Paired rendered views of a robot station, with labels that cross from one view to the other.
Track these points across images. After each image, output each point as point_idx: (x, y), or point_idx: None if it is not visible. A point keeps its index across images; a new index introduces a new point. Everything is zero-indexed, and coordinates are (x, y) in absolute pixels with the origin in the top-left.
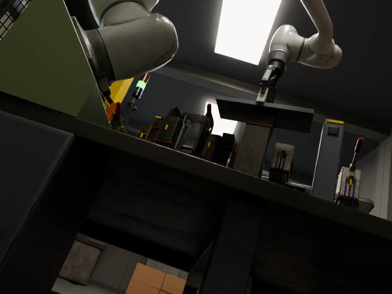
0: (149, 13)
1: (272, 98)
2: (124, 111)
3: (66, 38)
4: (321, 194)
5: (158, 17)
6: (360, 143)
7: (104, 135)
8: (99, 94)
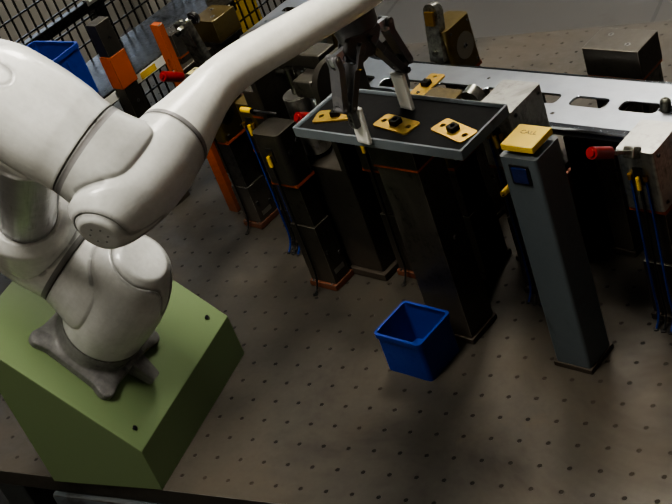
0: (91, 290)
1: (396, 60)
2: (186, 46)
3: (68, 414)
4: (551, 295)
5: (105, 291)
6: (596, 159)
7: (200, 501)
8: (154, 433)
